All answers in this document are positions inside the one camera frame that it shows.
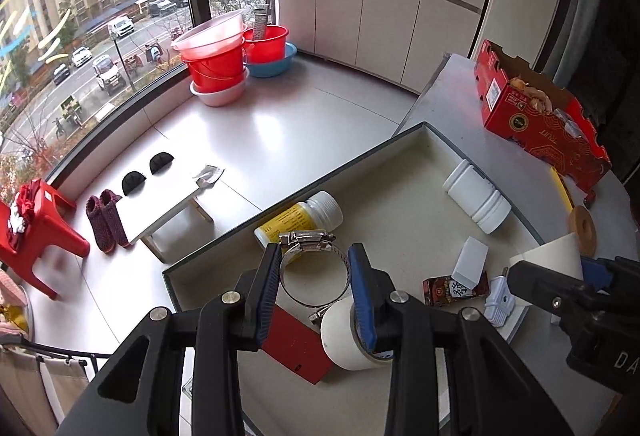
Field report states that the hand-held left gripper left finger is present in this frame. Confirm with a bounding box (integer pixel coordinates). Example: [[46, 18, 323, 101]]
[[57, 243, 283, 436]]

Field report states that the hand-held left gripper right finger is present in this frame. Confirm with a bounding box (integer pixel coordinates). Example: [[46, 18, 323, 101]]
[[348, 243, 576, 436]]

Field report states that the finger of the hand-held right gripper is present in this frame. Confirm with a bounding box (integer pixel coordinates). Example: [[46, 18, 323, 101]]
[[509, 260, 588, 312], [581, 257, 640, 292]]

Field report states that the white tape roll blue print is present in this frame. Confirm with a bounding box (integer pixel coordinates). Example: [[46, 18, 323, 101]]
[[320, 295, 396, 372]]

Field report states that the white plastic adapter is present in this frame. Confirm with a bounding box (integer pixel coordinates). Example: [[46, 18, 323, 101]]
[[484, 276, 516, 328]]

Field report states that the small white box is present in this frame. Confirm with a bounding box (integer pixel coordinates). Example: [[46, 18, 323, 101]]
[[451, 236, 489, 289]]

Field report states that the dark patterned card box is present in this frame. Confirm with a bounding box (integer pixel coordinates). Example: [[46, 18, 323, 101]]
[[422, 272, 491, 308]]

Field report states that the white bottle yellow label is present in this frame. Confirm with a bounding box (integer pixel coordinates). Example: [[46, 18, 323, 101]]
[[254, 191, 344, 264]]

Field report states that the dark green shallow tray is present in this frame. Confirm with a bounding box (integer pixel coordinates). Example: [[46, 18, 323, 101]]
[[162, 121, 543, 436]]

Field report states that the white bottle grey label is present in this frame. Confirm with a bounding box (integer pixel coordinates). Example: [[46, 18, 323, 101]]
[[442, 159, 512, 234]]

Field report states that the brown tape roll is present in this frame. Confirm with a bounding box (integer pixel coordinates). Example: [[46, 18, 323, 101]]
[[569, 205, 597, 258]]

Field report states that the yellow ruler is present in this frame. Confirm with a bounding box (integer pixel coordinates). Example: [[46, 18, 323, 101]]
[[550, 166, 575, 212]]

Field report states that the small white bag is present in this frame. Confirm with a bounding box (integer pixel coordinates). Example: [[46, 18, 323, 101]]
[[192, 165, 223, 188]]

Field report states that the low white table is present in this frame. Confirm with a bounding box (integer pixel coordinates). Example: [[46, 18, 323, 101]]
[[125, 165, 224, 263]]

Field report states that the red cardboard box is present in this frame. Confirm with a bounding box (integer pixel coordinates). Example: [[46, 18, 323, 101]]
[[473, 39, 612, 193]]

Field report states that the maroon knitted slipper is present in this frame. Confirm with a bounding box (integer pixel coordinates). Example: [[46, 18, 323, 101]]
[[100, 189, 130, 248], [86, 195, 115, 253]]

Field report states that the black half-round pad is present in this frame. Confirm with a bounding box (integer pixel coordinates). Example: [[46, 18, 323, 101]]
[[149, 152, 174, 175], [122, 171, 146, 197]]

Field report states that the dark glass display cabinet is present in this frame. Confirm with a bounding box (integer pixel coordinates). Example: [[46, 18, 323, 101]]
[[595, 0, 640, 189]]

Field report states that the black metal rack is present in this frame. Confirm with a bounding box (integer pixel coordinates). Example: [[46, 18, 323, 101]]
[[0, 335, 113, 436]]

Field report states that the white basin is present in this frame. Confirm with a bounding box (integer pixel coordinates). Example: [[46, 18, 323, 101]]
[[190, 66, 250, 107]]

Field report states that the red plastic stool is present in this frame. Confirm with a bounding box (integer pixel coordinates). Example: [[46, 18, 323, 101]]
[[0, 179, 91, 301]]

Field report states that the blue basin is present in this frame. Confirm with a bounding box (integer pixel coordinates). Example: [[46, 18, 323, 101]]
[[245, 42, 298, 78]]

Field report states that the beige cloth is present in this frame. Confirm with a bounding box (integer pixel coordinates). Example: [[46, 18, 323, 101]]
[[0, 347, 92, 436]]

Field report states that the red basin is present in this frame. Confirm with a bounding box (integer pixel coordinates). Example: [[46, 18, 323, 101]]
[[242, 25, 290, 64]]

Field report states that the grey curtain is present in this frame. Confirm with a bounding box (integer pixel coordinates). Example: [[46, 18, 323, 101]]
[[552, 0, 608, 117]]

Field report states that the red and white cloth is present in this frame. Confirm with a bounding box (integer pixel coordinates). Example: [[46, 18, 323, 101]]
[[10, 181, 46, 233]]

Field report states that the pink translucent basin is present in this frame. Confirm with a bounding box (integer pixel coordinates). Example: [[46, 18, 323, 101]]
[[171, 9, 247, 63]]

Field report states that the white cabinet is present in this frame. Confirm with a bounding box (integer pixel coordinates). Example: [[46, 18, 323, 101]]
[[276, 0, 496, 94]]

